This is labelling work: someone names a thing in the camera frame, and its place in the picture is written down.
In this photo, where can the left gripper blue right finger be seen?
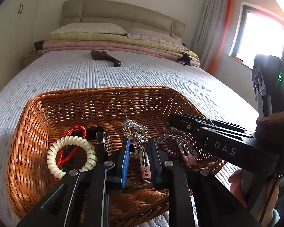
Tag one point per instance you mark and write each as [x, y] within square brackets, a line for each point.
[195, 198]

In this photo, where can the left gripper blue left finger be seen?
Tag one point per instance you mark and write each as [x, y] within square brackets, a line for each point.
[82, 198]

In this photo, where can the white quilted bedspread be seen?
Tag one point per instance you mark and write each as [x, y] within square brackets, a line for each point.
[74, 69]

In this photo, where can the beige padded headboard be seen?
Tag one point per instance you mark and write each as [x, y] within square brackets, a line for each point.
[124, 15]

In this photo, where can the black tripod clamp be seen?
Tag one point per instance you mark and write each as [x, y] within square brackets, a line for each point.
[185, 58]

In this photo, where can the folded beige pink quilts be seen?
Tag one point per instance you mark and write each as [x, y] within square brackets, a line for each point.
[112, 42]

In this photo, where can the right hand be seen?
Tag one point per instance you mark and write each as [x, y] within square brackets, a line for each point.
[235, 188]

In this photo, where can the pink checked pillow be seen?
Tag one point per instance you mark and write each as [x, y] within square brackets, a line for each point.
[152, 35]

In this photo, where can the bedside table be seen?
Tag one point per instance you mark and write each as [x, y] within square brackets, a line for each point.
[28, 59]

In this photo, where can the grey curtain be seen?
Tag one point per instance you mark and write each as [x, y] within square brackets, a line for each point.
[209, 31]

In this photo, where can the window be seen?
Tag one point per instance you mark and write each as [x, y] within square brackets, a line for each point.
[259, 31]

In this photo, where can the white wardrobe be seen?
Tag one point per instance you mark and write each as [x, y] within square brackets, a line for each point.
[17, 19]

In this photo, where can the black hair claw clip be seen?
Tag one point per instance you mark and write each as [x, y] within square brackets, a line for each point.
[99, 135]

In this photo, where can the black device on nightstand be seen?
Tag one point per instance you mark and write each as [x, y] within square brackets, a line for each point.
[38, 45]

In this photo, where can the brown wicker basket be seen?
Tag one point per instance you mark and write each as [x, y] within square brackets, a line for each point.
[50, 137]

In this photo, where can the pink star hair clip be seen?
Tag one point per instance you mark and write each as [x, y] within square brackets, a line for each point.
[190, 156]
[144, 164]

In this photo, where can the dark wooden hairbrush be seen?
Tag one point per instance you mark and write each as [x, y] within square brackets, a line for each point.
[102, 55]

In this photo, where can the cream floral pillow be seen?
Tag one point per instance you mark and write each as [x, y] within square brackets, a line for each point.
[103, 28]

